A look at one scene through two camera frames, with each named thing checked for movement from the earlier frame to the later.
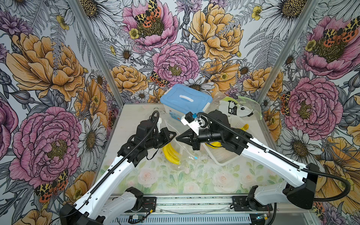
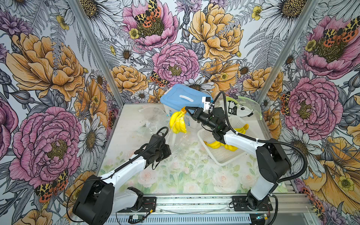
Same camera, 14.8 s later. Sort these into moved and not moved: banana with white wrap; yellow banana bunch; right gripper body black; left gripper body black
Moved: banana with white wrap; right gripper body black; left gripper body black
Not moved: yellow banana bunch
